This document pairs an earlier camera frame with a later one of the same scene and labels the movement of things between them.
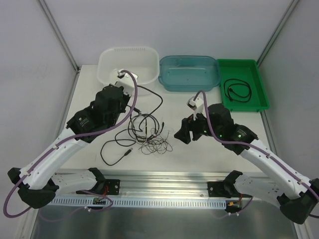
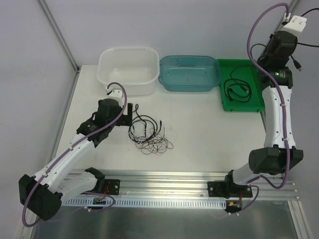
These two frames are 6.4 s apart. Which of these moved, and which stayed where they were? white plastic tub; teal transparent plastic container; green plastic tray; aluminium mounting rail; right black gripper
Moved: right black gripper
Stayed: white plastic tub; aluminium mounting rail; green plastic tray; teal transparent plastic container
